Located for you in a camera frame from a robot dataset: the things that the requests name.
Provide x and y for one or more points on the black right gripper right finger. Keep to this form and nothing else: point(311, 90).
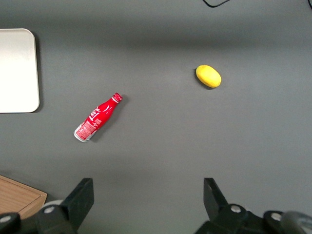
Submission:
point(219, 209)

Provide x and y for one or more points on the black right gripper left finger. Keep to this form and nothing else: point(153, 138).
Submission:
point(73, 207)

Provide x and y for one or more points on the beige plastic tray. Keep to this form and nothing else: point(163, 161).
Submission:
point(17, 70)

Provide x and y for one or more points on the wooden drawer cabinet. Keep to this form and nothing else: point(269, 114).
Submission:
point(17, 195)

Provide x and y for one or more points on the dark grey table mat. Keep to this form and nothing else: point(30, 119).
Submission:
point(156, 151)

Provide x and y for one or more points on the red cola bottle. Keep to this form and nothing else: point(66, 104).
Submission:
point(97, 117)

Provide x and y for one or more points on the yellow lemon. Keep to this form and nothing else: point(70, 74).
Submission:
point(208, 76)

